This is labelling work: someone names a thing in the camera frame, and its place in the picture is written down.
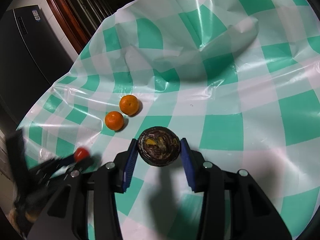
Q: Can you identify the green white checkered tablecloth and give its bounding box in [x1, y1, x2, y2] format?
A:
[20, 0, 319, 239]

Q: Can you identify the brown wooden door frame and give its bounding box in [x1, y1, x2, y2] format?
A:
[46, 0, 134, 54]

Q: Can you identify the orange mandarin top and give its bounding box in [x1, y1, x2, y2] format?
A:
[119, 95, 140, 116]

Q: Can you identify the small red tomato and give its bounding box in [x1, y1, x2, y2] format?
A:
[73, 147, 91, 163]

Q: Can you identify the small orange mandarin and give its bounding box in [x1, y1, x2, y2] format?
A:
[105, 111, 124, 131]

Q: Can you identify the black refrigerator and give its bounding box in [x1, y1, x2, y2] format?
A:
[1, 5, 73, 124]

